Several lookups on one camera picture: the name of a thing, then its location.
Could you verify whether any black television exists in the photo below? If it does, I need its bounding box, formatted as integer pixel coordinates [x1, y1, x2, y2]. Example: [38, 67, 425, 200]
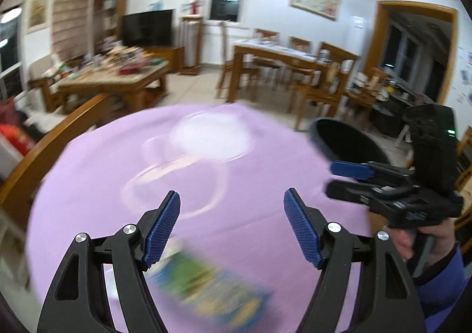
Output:
[122, 9, 174, 48]

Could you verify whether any wooden dining table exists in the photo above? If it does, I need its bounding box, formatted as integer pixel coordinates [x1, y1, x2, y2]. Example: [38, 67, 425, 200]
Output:
[228, 40, 360, 103]

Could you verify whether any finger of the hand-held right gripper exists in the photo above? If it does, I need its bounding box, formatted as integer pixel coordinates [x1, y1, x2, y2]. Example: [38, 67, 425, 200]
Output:
[330, 160, 414, 186]
[325, 180, 374, 210]

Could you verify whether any beige window blind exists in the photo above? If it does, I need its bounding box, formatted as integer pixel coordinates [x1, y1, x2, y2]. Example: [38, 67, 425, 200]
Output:
[52, 0, 93, 61]

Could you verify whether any red box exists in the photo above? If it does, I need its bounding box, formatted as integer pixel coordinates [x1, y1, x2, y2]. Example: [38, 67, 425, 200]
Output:
[119, 64, 148, 75]

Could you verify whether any dark side window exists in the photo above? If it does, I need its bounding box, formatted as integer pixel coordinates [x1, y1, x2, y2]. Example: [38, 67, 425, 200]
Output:
[0, 0, 29, 98]

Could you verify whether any person's right hand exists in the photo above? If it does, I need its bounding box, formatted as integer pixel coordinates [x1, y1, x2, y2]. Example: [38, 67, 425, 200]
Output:
[394, 219, 460, 275]

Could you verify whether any framed sunflower picture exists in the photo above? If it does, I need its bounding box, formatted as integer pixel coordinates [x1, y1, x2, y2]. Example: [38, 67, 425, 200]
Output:
[27, 0, 50, 32]

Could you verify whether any person's right forearm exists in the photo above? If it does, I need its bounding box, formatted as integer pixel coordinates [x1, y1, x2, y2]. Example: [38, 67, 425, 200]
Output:
[411, 245, 471, 319]

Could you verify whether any tall wooden stand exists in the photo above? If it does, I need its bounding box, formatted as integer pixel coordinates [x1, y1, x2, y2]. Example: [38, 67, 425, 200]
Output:
[179, 15, 203, 76]

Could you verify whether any wooden cabinet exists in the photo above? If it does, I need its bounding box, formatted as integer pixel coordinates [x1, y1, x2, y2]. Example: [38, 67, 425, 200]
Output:
[455, 127, 472, 193]

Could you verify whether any wooden chair back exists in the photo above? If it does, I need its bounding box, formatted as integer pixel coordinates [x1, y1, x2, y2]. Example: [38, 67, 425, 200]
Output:
[0, 93, 111, 204]

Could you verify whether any wooden coffee table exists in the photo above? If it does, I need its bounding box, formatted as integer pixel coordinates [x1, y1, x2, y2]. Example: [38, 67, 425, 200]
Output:
[59, 58, 170, 116]

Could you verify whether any wooden dining chair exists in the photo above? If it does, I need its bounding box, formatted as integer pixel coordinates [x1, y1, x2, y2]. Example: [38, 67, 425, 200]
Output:
[347, 68, 388, 123]
[289, 36, 311, 53]
[254, 28, 280, 42]
[217, 21, 260, 92]
[289, 42, 358, 131]

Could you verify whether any green blue snack packet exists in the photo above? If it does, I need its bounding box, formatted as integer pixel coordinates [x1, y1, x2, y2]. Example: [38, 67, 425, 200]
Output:
[145, 241, 273, 330]

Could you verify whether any group of wall photos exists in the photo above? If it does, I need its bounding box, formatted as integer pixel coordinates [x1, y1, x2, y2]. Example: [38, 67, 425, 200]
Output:
[455, 45, 472, 105]

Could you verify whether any dark low cabinet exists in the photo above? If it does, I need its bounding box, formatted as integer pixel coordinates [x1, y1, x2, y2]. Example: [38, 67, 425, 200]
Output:
[374, 97, 414, 138]

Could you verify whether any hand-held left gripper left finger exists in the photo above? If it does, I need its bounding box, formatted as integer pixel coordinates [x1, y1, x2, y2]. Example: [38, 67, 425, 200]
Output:
[37, 190, 182, 333]

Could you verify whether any wooden bookshelf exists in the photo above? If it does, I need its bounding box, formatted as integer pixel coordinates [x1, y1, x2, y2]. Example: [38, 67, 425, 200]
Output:
[92, 0, 130, 55]

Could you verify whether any wooden door frame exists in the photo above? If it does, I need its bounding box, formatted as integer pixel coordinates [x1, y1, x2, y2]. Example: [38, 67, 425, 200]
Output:
[363, 0, 459, 105]

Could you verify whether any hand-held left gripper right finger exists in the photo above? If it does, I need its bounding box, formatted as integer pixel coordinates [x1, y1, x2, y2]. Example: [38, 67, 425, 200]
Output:
[283, 187, 428, 333]

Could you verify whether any black trash bin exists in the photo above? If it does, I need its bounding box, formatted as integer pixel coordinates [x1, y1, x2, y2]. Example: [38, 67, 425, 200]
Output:
[309, 117, 391, 171]

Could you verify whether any wooden television stand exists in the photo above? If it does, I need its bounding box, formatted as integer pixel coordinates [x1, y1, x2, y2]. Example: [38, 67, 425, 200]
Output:
[142, 46, 185, 73]

